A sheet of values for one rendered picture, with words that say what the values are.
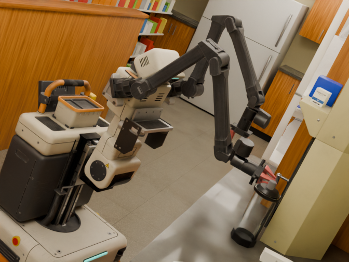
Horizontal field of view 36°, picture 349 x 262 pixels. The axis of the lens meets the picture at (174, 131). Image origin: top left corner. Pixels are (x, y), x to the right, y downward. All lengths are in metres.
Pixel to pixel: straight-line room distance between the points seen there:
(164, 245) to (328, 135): 0.72
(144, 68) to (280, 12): 4.67
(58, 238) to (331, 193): 1.42
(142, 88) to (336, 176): 0.86
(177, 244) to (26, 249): 1.09
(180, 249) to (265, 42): 5.37
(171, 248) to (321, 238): 0.68
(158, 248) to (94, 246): 1.14
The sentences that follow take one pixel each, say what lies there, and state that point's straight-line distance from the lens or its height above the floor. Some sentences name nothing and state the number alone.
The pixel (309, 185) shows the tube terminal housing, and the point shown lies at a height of 1.24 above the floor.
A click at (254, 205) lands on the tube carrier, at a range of 2.01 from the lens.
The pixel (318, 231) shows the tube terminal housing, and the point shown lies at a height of 1.07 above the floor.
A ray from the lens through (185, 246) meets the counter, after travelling 1.88.
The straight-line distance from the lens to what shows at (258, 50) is 7.03.
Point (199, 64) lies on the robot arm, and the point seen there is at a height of 1.37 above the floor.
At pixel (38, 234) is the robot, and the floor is 0.28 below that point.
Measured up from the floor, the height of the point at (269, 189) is 1.18.
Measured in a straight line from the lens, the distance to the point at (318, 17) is 7.26.
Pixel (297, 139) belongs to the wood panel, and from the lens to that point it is 2.43.
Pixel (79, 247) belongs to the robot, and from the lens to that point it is 2.86.
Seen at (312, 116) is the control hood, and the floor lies 1.48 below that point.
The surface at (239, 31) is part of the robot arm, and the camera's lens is 2.54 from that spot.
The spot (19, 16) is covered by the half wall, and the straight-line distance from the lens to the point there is 3.56.
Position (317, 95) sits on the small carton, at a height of 1.54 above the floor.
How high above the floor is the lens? 1.83
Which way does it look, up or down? 18 degrees down
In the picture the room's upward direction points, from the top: 24 degrees clockwise
